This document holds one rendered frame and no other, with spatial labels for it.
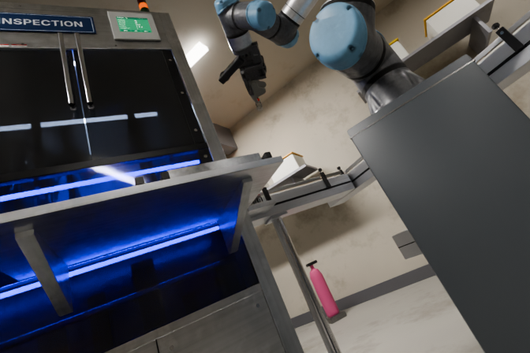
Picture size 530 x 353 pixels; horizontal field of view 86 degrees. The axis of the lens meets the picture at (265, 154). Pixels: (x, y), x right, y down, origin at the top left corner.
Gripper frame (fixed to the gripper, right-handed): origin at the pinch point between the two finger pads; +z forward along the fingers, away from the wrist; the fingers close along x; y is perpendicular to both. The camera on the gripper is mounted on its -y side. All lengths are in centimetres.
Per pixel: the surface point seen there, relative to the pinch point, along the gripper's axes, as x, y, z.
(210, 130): 8.2, -26.4, 14.5
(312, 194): -1, 11, 59
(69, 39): 35, -79, -33
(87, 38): 39, -74, -30
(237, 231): -41.1, -11.6, 22.9
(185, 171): -43.3, -13.3, -9.3
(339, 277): 66, 5, 307
